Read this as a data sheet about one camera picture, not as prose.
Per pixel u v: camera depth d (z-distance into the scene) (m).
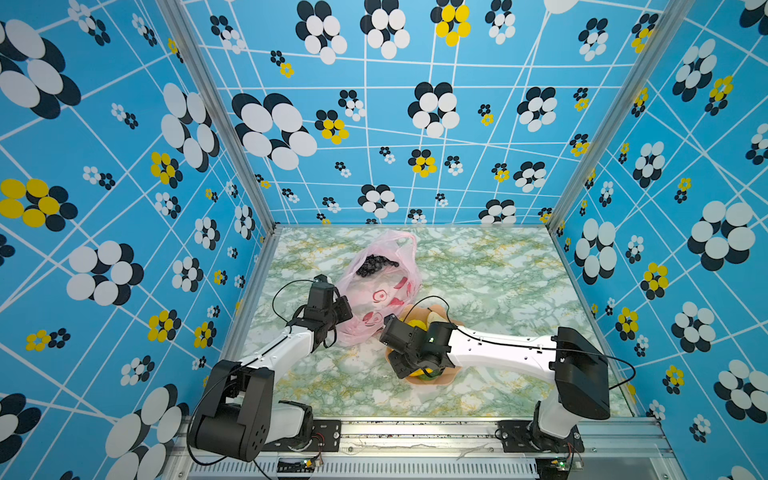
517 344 0.47
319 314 0.69
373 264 1.02
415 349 0.60
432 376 0.81
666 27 0.70
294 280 1.05
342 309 0.81
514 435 0.73
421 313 0.90
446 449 0.72
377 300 0.99
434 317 0.88
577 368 0.47
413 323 0.62
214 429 0.41
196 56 0.75
